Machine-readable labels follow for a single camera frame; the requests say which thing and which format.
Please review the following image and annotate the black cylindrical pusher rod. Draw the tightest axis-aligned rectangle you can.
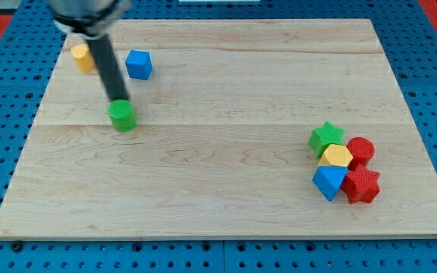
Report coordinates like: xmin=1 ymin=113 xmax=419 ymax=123
xmin=86 ymin=34 xmax=129 ymax=102

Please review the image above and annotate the green cylinder block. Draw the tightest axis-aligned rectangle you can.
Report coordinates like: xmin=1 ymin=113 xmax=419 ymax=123
xmin=108 ymin=99 xmax=137 ymax=132

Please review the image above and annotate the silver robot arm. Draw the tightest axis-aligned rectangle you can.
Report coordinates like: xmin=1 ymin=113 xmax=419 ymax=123
xmin=48 ymin=0 xmax=132 ymax=102

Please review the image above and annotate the yellow cylinder block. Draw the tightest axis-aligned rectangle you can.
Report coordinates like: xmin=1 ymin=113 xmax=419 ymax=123
xmin=71 ymin=43 xmax=93 ymax=73

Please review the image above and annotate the blue cube block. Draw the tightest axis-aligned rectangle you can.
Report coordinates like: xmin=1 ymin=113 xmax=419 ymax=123
xmin=125 ymin=50 xmax=152 ymax=80

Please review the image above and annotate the light wooden board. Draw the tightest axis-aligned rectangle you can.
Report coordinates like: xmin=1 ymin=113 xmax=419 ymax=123
xmin=0 ymin=19 xmax=437 ymax=241

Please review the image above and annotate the green star block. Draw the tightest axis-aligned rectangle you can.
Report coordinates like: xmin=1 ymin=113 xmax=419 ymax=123
xmin=308 ymin=121 xmax=344 ymax=158

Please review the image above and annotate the yellow hexagon block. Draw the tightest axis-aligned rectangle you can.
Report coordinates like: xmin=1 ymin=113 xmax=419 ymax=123
xmin=319 ymin=144 xmax=354 ymax=167

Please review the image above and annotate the blue triangle block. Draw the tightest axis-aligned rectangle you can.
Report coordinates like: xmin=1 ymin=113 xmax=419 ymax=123
xmin=312 ymin=165 xmax=348 ymax=201

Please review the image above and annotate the red cylinder block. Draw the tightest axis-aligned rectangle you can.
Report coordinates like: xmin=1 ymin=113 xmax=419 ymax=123
xmin=347 ymin=137 xmax=376 ymax=171

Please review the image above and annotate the red star block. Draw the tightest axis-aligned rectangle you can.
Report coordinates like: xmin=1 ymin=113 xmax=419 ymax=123
xmin=341 ymin=164 xmax=380 ymax=204

